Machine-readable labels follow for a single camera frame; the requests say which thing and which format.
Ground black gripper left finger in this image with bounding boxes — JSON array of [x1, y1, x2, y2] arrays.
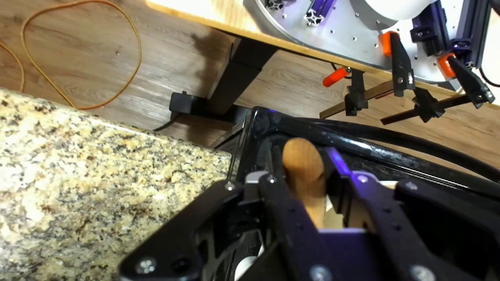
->
[[118, 172, 322, 281]]

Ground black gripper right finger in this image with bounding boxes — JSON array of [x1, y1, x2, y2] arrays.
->
[[322, 147, 500, 281]]

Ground wooden cooking spoon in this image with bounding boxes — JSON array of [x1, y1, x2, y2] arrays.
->
[[280, 137, 330, 231]]

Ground black electric stove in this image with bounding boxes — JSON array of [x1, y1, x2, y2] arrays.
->
[[208, 106, 500, 209]]

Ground black orange bar clamp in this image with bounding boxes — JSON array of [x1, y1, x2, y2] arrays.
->
[[318, 29, 419, 120], [380, 50, 497, 126]]

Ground black table leg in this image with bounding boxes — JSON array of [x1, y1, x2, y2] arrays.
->
[[169, 37, 282, 125]]

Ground light wooden table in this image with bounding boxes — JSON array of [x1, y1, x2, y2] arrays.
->
[[146, 0, 500, 106]]

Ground orange extension cord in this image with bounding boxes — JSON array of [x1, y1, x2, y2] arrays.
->
[[0, 0, 146, 111]]

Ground dark aluminium extrusion post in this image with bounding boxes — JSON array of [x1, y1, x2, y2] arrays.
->
[[305, 0, 336, 28], [410, 0, 450, 56], [458, 0, 497, 69], [264, 0, 289, 12]]

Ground aluminium base plate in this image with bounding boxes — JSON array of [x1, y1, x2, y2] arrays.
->
[[243, 0, 500, 86]]

